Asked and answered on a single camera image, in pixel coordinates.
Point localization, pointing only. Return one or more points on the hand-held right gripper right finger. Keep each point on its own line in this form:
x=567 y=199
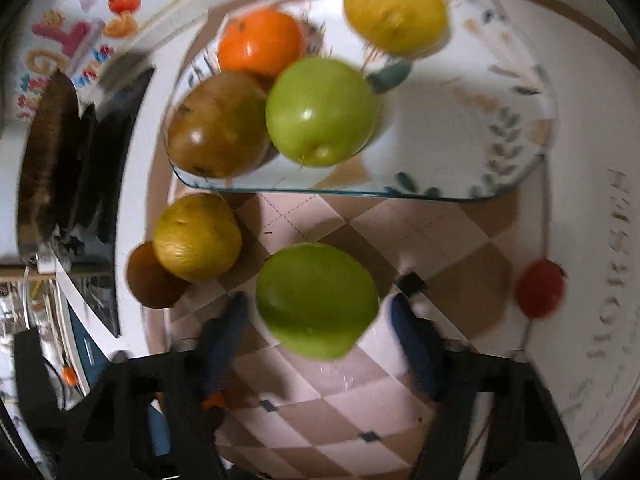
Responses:
x=416 y=350

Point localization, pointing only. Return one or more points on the brown kiwi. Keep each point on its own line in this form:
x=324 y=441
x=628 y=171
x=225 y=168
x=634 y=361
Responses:
x=147 y=277

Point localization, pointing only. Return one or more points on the yellow lemon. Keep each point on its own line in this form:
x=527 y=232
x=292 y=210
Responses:
x=395 y=10

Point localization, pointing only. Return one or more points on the small red fruit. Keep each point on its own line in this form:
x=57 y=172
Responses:
x=540 y=287

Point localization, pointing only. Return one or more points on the round checkered table mat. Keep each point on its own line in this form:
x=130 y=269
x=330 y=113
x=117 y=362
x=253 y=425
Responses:
x=350 y=410

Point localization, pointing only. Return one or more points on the large green apple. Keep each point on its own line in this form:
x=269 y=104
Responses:
x=317 y=302

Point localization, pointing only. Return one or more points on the leaf print glass tray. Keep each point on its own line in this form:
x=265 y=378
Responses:
x=450 y=125

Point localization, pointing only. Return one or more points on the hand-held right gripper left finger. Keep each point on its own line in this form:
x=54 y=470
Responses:
x=227 y=345

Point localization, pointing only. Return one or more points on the yellow green pear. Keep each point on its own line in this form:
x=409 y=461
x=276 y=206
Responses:
x=197 y=237

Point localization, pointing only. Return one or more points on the orange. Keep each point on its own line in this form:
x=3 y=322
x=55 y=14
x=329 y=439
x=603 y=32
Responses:
x=260 y=42

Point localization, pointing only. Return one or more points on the dark brown object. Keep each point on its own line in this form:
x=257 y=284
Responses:
x=47 y=160

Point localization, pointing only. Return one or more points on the fruit print wall poster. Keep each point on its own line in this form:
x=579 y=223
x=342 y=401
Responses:
x=75 y=30

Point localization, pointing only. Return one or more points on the brown pear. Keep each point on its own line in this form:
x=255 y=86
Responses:
x=217 y=127

